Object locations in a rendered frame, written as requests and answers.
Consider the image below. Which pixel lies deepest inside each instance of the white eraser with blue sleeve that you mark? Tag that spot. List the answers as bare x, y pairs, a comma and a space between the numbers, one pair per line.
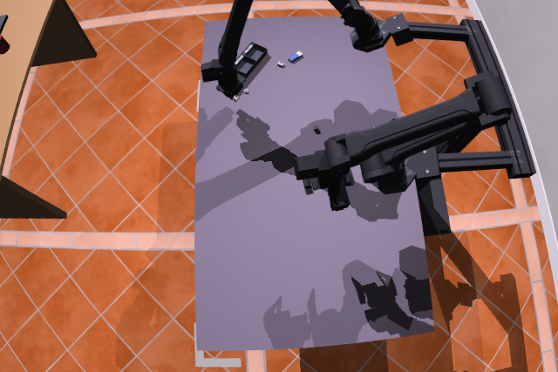
295, 56

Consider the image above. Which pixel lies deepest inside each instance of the dark grey three-compartment bin rack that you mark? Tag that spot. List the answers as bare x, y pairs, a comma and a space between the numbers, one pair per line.
254, 55

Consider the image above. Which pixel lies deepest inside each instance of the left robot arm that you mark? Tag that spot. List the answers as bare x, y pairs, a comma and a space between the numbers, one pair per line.
427, 127

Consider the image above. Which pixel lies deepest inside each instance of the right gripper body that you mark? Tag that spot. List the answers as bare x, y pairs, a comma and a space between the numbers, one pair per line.
232, 86

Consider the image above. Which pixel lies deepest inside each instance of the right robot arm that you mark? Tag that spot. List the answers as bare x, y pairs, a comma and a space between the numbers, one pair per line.
368, 32

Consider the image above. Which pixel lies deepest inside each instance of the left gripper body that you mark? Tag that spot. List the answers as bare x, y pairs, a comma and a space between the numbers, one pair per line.
315, 184

